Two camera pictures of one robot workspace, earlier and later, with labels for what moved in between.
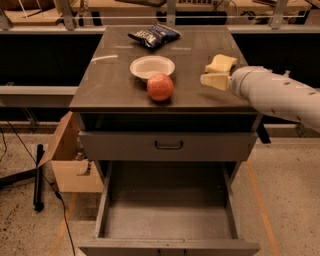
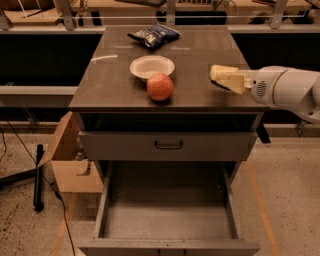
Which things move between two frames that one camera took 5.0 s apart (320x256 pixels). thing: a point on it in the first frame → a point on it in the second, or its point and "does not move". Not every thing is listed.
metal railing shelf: x=49 y=15 does not move
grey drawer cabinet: x=158 y=115 does not move
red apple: x=160 y=86 does not move
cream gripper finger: x=216 y=80 → x=236 y=82
